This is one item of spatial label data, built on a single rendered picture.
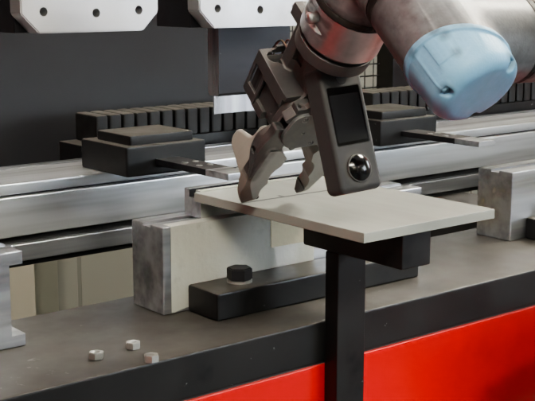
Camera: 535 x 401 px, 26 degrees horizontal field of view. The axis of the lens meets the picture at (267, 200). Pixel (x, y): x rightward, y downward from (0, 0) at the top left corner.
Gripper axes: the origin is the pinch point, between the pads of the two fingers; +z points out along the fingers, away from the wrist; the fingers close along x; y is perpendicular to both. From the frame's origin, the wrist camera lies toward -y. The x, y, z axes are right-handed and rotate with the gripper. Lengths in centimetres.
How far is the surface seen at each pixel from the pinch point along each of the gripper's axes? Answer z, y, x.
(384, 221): -6.3, -9.2, -5.1
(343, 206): -0.7, -3.3, -5.9
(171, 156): 23.3, 23.4, -4.1
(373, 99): 42, 42, -54
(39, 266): 178, 105, -39
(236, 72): 1.1, 17.3, -3.6
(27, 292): 181, 100, -34
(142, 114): 35, 40, -9
